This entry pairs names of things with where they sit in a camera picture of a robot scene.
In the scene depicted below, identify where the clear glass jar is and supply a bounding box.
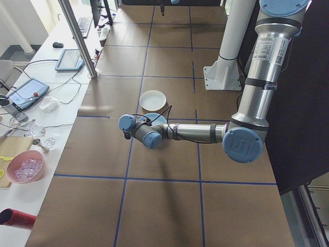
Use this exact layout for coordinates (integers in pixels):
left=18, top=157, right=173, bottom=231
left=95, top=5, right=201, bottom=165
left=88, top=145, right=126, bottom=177
left=0, top=98, right=29, bottom=123

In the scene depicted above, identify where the white round plate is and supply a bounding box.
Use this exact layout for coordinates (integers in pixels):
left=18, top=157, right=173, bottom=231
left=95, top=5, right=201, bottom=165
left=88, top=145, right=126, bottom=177
left=139, top=90, right=167, bottom=111

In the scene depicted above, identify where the black computer keyboard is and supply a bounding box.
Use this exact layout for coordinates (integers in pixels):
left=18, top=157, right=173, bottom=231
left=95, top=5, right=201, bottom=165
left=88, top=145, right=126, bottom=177
left=75, top=16, right=94, bottom=39

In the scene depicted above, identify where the white post with base plate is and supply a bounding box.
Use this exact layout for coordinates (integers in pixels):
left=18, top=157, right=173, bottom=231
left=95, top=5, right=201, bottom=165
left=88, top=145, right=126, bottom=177
left=203, top=0, right=258, bottom=91

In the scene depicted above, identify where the small clear glass cup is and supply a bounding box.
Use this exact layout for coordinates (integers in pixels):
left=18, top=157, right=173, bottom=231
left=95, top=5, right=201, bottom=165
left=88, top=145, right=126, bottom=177
left=43, top=137, right=57, bottom=150

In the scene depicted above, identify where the aluminium frame bar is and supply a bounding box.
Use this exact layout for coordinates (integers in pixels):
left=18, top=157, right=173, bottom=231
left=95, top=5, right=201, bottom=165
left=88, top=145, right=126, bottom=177
left=58, top=0, right=100, bottom=79

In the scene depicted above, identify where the red cylinder tube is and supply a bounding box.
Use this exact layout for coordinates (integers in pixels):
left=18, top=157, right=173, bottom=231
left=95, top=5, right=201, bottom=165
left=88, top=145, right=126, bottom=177
left=0, top=208, right=38, bottom=230

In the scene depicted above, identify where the metal jigger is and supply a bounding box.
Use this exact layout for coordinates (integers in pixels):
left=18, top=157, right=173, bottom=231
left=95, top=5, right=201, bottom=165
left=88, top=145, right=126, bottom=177
left=33, top=138, right=50, bottom=154

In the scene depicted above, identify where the crumpled white tissue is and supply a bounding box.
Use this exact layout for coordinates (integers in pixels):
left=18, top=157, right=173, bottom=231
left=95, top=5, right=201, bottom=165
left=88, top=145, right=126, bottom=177
left=39, top=96, right=61, bottom=113

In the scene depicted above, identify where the white chair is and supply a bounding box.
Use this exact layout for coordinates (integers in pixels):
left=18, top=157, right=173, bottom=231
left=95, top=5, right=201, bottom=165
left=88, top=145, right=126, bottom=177
left=0, top=59, right=25, bottom=96

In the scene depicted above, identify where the black computer monitor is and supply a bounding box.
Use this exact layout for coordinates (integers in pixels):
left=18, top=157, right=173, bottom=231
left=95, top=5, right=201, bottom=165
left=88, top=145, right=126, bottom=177
left=89, top=0, right=114, bottom=28

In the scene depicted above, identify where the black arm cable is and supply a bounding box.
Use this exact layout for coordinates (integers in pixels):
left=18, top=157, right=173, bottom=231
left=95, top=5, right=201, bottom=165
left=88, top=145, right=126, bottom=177
left=123, top=104, right=228, bottom=145

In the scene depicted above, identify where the black frame cover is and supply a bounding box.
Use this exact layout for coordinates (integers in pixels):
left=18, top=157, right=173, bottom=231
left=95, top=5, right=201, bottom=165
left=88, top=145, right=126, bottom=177
left=264, top=0, right=329, bottom=196

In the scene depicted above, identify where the wooden cutting board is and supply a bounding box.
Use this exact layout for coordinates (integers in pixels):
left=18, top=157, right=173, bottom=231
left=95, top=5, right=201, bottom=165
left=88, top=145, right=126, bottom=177
left=0, top=136, right=34, bottom=188

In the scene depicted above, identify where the blue-grey teach pendant tablet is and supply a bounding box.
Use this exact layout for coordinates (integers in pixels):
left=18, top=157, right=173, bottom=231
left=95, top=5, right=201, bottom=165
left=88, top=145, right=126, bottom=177
left=54, top=48, right=85, bottom=73
left=6, top=78, right=50, bottom=112

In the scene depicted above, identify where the pink bowl with clear pieces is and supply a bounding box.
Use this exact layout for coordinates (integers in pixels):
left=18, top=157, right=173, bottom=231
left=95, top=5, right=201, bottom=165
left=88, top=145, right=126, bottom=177
left=6, top=150, right=47, bottom=184

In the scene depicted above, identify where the clear glass dish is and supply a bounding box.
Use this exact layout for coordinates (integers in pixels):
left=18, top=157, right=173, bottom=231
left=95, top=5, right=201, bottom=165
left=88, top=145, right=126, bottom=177
left=25, top=121, right=47, bottom=138

